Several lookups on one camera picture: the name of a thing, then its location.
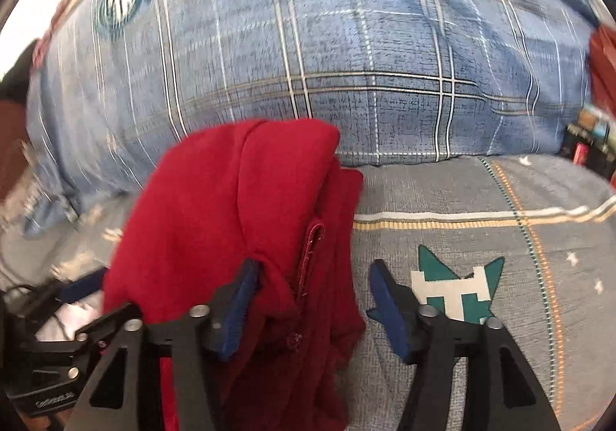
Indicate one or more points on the grey patterned bedsheet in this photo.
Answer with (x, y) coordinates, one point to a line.
(457, 200)

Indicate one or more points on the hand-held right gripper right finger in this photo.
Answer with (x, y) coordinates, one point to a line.
(392, 310)

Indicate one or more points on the red garment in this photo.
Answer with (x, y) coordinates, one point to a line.
(202, 200)

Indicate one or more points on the dark box with small things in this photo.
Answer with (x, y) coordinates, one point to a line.
(589, 142)

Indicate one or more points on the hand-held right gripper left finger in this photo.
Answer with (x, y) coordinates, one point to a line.
(240, 310)

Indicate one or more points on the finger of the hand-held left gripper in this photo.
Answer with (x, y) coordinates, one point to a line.
(84, 286)
(96, 332)

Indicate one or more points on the brown wooden furniture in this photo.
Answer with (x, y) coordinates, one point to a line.
(12, 147)

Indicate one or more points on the orange-red cloth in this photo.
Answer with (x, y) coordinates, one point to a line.
(604, 70)

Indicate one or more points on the blue plaid pillow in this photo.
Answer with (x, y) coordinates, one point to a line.
(337, 50)

